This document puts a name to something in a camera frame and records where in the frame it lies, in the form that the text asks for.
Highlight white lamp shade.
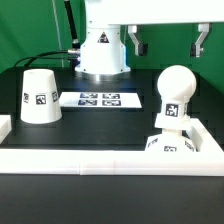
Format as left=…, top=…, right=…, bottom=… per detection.
left=20, top=69, right=62, bottom=124

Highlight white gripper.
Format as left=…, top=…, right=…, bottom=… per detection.
left=84, top=0, right=224, bottom=58

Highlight black cable with connector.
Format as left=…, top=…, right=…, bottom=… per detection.
left=63, top=0, right=81, bottom=50

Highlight white marker sheet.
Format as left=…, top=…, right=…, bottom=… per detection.
left=59, top=92, right=141, bottom=109

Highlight white lamp bulb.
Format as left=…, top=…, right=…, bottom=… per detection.
left=157, top=65, right=196, bottom=119

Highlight white lamp base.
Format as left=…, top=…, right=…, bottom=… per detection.
left=145, top=115, right=196, bottom=152

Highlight white U-shaped border frame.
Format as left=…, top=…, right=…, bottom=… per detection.
left=0, top=119, right=224, bottom=176

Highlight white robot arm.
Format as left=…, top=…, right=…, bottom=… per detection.
left=76, top=0, right=224, bottom=81

